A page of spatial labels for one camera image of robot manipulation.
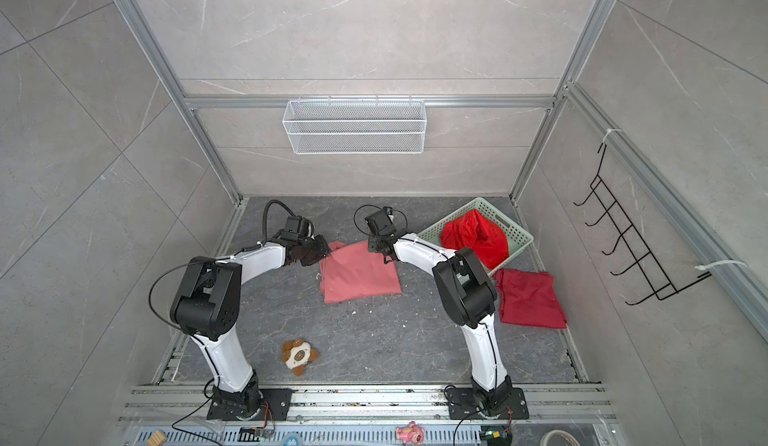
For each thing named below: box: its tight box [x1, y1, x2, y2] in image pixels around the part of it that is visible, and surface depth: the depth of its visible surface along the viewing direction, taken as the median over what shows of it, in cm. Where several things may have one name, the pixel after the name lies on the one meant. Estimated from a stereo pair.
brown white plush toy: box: [281, 338, 319, 377], surface depth 80 cm
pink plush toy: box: [396, 421, 425, 445], surface depth 69 cm
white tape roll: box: [540, 429, 581, 446], surface depth 70 cm
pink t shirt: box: [320, 240, 402, 304], surface depth 96 cm
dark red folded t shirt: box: [494, 269, 567, 329], surface depth 92 cm
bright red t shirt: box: [441, 209, 509, 269], surface depth 100 cm
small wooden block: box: [147, 430, 165, 446], surface depth 70 cm
